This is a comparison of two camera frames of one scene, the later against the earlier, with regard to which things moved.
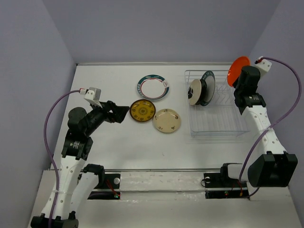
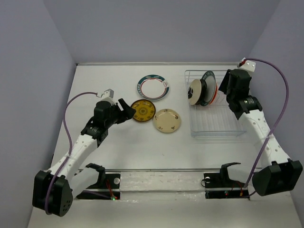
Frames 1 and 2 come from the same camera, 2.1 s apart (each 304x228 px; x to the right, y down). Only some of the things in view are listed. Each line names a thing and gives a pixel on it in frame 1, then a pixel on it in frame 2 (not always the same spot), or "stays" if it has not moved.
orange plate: [234, 70] → [215, 94]
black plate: [202, 98] stays
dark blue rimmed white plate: [209, 79] stays
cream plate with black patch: [194, 92] stays
